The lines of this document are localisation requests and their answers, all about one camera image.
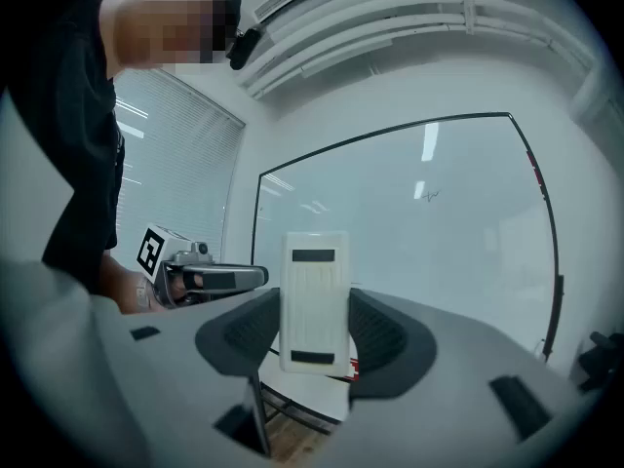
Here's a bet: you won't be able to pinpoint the person's left forearm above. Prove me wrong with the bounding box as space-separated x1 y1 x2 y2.
99 253 165 315

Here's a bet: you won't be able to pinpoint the person's left hand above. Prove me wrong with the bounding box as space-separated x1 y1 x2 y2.
168 273 204 306

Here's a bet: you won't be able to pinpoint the black office chair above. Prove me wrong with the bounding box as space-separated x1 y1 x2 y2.
576 331 621 393

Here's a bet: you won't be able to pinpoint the black head-mounted camera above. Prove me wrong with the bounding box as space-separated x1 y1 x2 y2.
226 24 264 71

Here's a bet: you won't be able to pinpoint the black framed whiteboard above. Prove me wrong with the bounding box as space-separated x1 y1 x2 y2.
251 111 566 423

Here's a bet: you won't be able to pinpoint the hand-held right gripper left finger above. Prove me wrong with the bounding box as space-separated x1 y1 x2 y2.
92 288 282 468

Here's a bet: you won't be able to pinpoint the white ceiling pipe bundle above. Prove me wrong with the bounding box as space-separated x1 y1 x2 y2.
237 0 594 100

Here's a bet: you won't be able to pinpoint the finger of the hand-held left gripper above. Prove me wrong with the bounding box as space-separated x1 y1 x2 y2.
182 262 270 295

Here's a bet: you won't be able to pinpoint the person's head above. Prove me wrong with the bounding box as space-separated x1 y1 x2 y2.
99 0 243 80

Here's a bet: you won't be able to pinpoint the person's black shirt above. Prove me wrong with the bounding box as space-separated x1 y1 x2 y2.
0 0 126 294

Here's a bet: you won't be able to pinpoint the white window blinds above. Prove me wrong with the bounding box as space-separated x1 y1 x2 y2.
114 68 246 275

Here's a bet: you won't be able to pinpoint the beige rectangular block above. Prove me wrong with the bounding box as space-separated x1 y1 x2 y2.
279 230 353 375

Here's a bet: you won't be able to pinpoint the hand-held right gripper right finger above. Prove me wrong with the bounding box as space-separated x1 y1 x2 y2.
335 288 586 468

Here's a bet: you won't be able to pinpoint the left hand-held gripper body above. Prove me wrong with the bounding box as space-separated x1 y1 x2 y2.
136 221 218 310

